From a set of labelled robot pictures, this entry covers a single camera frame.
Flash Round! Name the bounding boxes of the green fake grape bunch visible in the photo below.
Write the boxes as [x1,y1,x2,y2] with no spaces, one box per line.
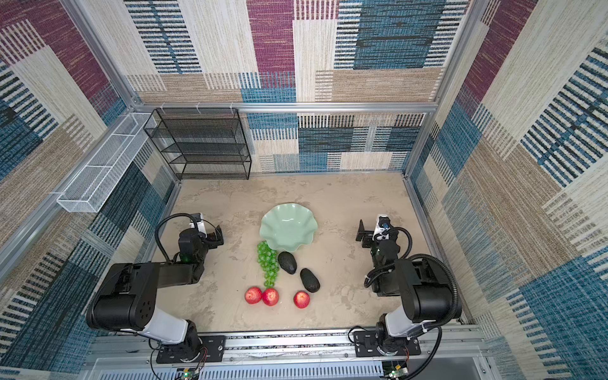
[257,242,280,288]

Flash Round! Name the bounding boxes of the red apple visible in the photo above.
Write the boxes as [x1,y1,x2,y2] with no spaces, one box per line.
[245,287,263,305]
[293,291,310,309]
[261,288,280,307]

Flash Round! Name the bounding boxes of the dark avocado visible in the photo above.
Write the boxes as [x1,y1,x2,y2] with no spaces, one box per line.
[277,252,298,275]
[300,268,321,293]

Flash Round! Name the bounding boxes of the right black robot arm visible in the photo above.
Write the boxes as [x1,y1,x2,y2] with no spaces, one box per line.
[348,215,462,357]

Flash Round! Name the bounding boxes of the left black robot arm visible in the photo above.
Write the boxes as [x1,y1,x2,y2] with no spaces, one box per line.
[85,214,225,365]

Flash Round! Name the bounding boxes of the light green wavy fruit bowl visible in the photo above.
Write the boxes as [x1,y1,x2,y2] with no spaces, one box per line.
[260,203,318,253]

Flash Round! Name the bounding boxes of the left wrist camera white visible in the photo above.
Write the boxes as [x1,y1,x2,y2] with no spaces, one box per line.
[189,213,207,234]

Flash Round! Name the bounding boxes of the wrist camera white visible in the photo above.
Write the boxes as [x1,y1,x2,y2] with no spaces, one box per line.
[372,215,392,242]
[189,213,207,234]

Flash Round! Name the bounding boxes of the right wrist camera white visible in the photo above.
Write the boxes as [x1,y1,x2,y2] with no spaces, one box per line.
[372,215,392,242]

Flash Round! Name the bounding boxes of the black wire shelf rack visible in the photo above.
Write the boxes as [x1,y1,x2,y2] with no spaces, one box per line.
[143,108,252,181]

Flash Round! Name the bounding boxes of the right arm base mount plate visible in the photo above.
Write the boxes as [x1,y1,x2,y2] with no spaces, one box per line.
[348,329,421,357]

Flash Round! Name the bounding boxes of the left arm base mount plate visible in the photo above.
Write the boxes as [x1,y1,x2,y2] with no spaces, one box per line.
[155,335,226,365]

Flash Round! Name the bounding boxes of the white mesh wall basket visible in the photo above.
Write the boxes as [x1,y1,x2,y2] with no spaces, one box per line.
[57,112,150,213]

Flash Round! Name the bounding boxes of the aluminium front rail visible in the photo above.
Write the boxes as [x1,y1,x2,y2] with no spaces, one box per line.
[79,325,501,379]

